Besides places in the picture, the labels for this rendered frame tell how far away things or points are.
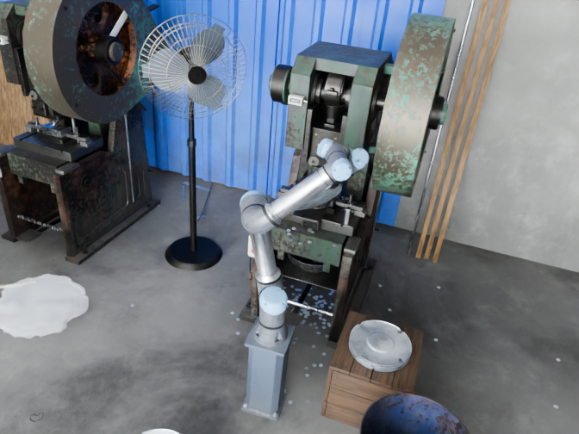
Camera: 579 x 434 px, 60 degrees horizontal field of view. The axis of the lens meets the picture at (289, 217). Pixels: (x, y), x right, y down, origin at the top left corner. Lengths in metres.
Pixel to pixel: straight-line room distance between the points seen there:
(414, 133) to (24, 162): 2.41
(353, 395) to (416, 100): 1.33
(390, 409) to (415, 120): 1.16
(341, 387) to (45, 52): 2.13
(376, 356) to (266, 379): 0.51
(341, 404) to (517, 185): 2.10
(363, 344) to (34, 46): 2.13
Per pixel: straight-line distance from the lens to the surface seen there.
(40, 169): 3.44
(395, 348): 2.45
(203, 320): 3.02
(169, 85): 2.80
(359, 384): 2.38
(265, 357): 2.29
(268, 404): 2.52
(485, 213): 3.95
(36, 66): 2.88
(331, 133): 2.50
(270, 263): 2.17
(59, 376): 2.86
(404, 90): 2.07
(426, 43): 2.17
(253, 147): 4.06
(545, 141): 3.75
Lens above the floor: 2.07
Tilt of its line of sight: 31 degrees down
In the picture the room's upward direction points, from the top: 6 degrees clockwise
